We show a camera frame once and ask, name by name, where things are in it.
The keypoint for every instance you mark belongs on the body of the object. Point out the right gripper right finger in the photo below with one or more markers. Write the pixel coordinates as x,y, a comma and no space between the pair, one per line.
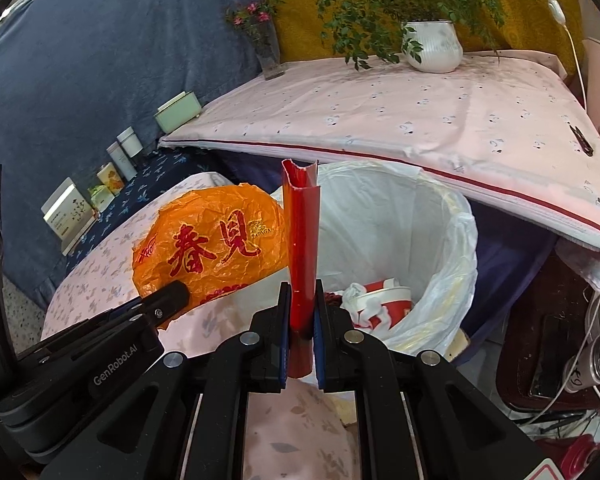
418,417

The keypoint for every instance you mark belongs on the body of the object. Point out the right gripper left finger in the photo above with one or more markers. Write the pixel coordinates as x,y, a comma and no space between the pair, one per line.
185,418

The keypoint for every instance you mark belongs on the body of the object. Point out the red white paper cup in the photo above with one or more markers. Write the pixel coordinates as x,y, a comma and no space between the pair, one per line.
377,307

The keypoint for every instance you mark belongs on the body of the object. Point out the orange plastic bag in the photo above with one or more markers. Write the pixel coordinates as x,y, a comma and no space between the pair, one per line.
227,245

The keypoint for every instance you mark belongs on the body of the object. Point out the red envelope packet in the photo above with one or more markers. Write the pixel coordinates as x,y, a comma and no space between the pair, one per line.
301,199

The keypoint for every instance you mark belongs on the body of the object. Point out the silver metal can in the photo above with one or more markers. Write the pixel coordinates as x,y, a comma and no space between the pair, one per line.
583,372

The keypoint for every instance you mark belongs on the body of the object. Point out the white card box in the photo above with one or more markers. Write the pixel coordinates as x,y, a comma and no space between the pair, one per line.
69,214

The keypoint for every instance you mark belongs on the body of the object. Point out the small green packet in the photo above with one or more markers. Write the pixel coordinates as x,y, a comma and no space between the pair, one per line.
101,197

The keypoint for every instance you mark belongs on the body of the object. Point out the yellow orange can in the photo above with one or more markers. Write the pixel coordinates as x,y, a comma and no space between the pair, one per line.
109,176

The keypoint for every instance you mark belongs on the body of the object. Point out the navy floral cloth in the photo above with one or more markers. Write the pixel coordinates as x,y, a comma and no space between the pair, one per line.
165,169

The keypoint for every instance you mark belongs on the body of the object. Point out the tall white bottle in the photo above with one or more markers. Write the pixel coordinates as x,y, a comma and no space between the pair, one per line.
121,161

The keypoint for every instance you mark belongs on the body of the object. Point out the white jar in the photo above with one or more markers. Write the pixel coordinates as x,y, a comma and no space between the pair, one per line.
130,142

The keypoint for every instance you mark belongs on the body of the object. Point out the pink cloth red trim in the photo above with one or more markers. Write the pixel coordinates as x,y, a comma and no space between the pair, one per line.
496,129

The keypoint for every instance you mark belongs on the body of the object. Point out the mint green tin box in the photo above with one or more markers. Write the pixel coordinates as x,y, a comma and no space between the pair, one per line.
177,111

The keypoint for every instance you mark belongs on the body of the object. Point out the black clip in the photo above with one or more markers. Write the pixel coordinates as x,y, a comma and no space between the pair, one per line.
585,147

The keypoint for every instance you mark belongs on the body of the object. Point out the blue fabric sofa cover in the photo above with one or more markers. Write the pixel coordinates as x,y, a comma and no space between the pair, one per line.
76,73

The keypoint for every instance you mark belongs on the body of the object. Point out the glass vase pink flowers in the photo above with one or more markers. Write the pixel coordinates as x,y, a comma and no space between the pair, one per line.
255,21

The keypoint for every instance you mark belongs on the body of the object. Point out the green plant white pot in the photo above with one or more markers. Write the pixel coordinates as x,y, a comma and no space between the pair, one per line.
359,29

